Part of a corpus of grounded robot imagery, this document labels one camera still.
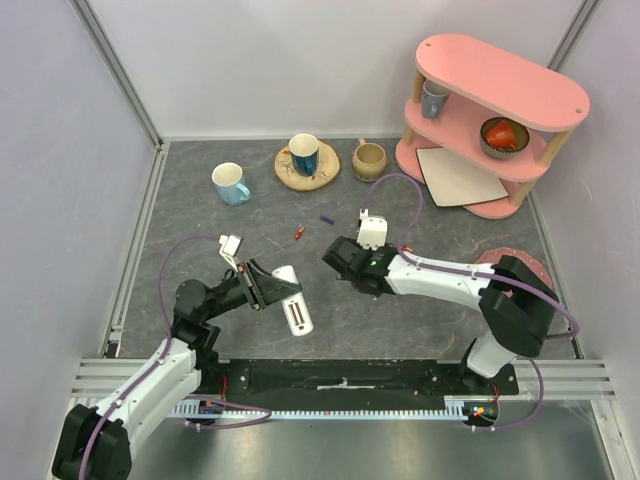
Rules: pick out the pink three-tier shelf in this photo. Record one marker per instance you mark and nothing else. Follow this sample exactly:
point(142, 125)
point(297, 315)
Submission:
point(486, 82)

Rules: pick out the pink dotted plate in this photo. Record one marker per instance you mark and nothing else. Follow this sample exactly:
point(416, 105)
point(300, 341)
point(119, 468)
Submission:
point(494, 255)

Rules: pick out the dark blue mug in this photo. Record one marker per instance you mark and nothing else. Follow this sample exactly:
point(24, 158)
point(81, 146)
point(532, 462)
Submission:
point(304, 151)

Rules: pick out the white remote control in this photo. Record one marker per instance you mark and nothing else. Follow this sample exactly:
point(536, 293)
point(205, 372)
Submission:
point(294, 306)

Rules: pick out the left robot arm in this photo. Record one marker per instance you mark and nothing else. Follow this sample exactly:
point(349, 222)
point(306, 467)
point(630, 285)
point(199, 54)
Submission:
point(102, 441)

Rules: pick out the orange cup in bowl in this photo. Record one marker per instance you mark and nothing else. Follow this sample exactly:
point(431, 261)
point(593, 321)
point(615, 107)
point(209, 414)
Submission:
point(500, 135)

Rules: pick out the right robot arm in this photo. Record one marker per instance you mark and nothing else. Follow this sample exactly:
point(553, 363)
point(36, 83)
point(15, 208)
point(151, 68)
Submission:
point(516, 305)

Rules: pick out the beige floral plate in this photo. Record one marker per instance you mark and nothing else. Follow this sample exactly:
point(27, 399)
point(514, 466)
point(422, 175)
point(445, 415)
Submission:
point(327, 164)

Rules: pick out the grey-blue mug on shelf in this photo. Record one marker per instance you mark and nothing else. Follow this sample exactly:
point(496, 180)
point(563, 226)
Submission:
point(433, 99)

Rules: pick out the white square board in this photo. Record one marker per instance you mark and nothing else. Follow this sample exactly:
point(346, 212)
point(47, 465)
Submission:
point(453, 181)

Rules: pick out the grey patterned bowl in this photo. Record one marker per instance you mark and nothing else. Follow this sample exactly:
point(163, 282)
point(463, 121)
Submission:
point(522, 140)

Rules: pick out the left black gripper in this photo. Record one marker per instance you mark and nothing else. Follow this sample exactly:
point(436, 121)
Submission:
point(261, 287)

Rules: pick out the light blue mug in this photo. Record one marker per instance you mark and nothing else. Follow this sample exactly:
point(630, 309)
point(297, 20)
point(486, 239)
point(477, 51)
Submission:
point(228, 179)

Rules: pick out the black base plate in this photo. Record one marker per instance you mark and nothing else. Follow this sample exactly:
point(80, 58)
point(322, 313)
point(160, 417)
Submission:
point(343, 384)

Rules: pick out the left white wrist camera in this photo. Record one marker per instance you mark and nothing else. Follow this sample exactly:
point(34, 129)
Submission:
point(229, 248)

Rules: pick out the grey cable duct rail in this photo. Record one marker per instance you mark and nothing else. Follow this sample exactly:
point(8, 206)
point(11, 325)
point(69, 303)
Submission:
point(197, 411)

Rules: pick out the beige ceramic mug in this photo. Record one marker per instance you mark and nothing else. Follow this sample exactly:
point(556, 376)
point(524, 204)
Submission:
point(369, 161)

